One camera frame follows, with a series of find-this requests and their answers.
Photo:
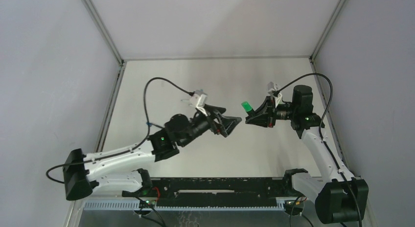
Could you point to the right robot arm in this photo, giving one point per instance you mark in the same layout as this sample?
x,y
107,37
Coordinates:
x,y
339,197

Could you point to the aluminium frame rails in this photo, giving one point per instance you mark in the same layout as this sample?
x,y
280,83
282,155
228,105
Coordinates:
x,y
113,200

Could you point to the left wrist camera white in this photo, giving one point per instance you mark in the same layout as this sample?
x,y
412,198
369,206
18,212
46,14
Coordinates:
x,y
198,100

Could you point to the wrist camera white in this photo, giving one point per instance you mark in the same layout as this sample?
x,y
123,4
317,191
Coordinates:
x,y
198,100
274,91

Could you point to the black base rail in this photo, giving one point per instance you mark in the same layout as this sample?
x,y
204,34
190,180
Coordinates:
x,y
210,193

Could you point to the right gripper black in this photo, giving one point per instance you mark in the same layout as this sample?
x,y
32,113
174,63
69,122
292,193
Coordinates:
x,y
268,110

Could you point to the green square cap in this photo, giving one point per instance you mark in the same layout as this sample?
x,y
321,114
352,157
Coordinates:
x,y
246,106

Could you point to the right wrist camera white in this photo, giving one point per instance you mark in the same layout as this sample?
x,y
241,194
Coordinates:
x,y
274,91

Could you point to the blue black pen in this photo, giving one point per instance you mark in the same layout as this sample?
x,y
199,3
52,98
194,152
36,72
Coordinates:
x,y
150,124

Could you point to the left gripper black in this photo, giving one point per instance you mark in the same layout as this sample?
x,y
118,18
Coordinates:
x,y
215,122

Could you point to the small circuit board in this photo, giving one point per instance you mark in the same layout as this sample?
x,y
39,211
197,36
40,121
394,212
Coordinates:
x,y
147,204

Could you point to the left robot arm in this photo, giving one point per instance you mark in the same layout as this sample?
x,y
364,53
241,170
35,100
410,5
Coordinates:
x,y
122,169

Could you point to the black marker red cap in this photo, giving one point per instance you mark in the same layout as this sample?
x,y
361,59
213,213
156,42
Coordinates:
x,y
251,112

